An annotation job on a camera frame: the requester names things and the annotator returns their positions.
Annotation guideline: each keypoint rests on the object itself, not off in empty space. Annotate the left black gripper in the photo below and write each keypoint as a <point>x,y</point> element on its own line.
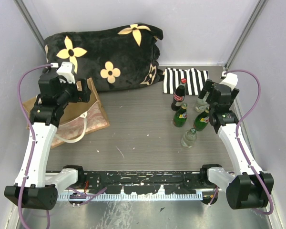
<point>80,95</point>

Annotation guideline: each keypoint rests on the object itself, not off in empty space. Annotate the aluminium frame rail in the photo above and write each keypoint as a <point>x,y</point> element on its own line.
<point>201,210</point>

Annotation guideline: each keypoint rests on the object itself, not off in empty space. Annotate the brown burlap canvas bag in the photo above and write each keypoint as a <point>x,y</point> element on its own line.
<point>80,119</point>

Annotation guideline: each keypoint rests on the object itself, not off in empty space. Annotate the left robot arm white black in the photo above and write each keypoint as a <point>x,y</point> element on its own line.
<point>31,189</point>

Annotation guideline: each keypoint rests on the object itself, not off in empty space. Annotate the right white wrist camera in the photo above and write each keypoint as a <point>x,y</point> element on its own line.
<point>229,79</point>

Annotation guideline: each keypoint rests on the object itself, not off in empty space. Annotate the Coca-Cola glass bottle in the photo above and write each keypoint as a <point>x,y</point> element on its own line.
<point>179,95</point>

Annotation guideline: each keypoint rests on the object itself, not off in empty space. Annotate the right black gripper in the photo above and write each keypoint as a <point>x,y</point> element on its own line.
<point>209,87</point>

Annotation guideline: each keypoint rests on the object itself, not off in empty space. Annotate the clear bottle green cap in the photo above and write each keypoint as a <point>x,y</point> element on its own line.
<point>189,138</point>

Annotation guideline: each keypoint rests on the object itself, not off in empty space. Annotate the clear glass bottle back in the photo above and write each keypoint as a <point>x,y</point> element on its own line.
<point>201,104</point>

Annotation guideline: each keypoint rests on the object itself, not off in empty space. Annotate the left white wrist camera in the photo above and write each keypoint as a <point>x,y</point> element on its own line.
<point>67,70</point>

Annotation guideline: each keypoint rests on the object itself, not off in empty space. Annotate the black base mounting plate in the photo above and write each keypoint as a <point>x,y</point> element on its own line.
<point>143,182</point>

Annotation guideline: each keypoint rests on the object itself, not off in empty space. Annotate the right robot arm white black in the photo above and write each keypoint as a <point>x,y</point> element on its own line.
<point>249,186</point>

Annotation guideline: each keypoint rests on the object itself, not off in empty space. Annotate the black floral plush blanket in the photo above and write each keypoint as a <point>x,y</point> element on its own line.
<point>120,58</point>

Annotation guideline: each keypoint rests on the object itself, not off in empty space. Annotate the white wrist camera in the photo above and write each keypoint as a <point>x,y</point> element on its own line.
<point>67,70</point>
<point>229,79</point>

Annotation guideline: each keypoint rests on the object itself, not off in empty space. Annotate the green glass bottle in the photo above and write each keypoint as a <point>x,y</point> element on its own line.
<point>180,116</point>
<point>202,120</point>

